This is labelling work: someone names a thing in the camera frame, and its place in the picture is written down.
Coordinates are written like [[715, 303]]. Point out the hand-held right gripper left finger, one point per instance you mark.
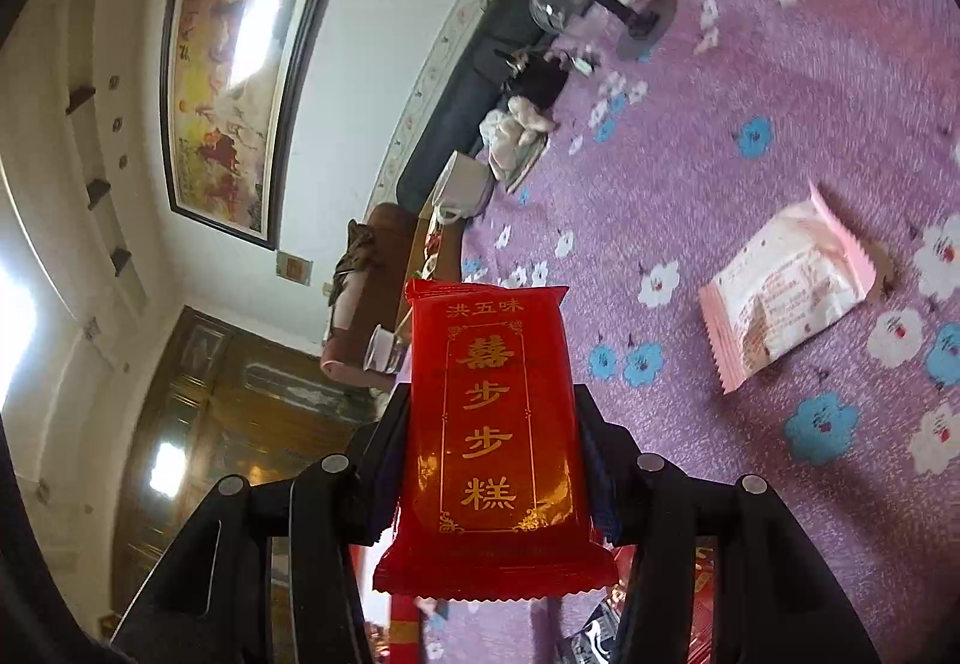
[[375, 454]]

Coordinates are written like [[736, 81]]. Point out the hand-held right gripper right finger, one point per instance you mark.
[[604, 491]]

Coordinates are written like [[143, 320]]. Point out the red gold-print snack packet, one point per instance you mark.
[[487, 409]]

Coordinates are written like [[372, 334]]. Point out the pink and white snack packet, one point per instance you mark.
[[780, 289]]

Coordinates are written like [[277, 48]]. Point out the clear plastic cup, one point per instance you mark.
[[386, 349]]

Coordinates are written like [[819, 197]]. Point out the purple floral tablecloth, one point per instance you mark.
[[675, 409]]

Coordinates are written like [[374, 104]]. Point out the black snack packet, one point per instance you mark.
[[592, 634]]

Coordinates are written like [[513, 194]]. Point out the carved wooden door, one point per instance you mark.
[[225, 409]]

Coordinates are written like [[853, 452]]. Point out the brown patterned cloth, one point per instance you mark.
[[356, 255]]

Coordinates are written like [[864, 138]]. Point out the brown armchair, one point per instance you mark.
[[390, 221]]

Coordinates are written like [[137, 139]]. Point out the white ceramic mug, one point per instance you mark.
[[465, 187]]

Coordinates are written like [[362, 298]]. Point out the white and green cloth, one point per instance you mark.
[[510, 131]]

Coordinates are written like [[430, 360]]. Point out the black pouch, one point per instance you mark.
[[540, 82]]

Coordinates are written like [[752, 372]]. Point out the small yellow wall plaque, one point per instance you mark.
[[292, 268]]

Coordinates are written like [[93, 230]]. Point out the framed wall painting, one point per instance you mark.
[[225, 109]]

